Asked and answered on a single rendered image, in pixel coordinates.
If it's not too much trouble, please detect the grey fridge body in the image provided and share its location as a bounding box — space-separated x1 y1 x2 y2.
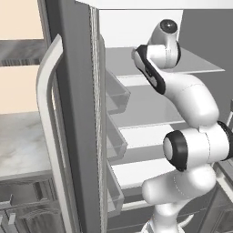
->
76 0 233 233

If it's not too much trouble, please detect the pale grey fridge door handle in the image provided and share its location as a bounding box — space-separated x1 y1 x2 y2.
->
35 33 76 233

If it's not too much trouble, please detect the grey fridge door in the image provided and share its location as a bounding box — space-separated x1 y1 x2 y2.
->
37 0 107 233

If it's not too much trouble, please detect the clear fridge door bin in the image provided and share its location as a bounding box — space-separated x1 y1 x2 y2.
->
106 159 126 218
106 113 128 162
105 67 132 116

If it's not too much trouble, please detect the glass fridge shelf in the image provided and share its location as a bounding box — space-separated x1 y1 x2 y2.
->
105 46 226 77
112 85 195 131
109 157 183 190

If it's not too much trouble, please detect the grey marble wall shelf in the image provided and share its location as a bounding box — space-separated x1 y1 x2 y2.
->
0 38 47 67

